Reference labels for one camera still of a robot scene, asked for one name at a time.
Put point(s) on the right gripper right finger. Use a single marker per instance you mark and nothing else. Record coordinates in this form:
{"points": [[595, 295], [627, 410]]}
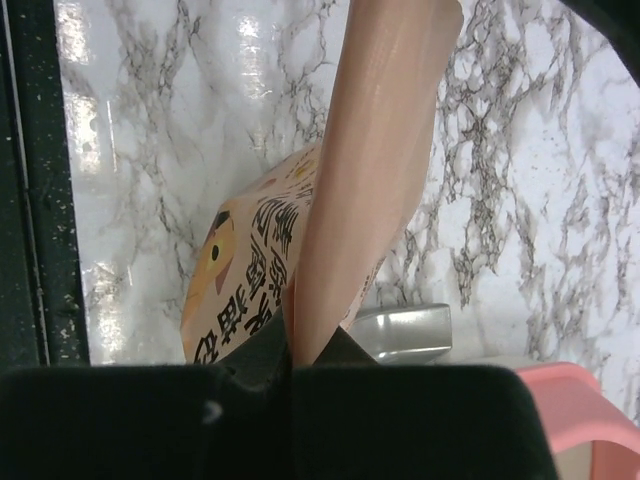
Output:
{"points": [[343, 351]]}

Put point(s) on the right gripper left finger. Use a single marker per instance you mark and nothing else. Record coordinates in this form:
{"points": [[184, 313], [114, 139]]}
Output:
{"points": [[263, 360]]}

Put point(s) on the silver metal scoop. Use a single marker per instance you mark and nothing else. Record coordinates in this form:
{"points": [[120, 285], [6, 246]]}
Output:
{"points": [[414, 335]]}

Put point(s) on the orange cat litter bag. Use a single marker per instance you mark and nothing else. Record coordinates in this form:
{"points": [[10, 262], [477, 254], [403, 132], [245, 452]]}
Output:
{"points": [[302, 244]]}

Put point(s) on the pink litter box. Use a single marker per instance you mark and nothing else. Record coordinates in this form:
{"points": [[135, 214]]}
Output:
{"points": [[574, 411]]}

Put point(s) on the black table front rail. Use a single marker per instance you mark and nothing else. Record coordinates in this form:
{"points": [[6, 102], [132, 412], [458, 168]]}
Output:
{"points": [[42, 309]]}

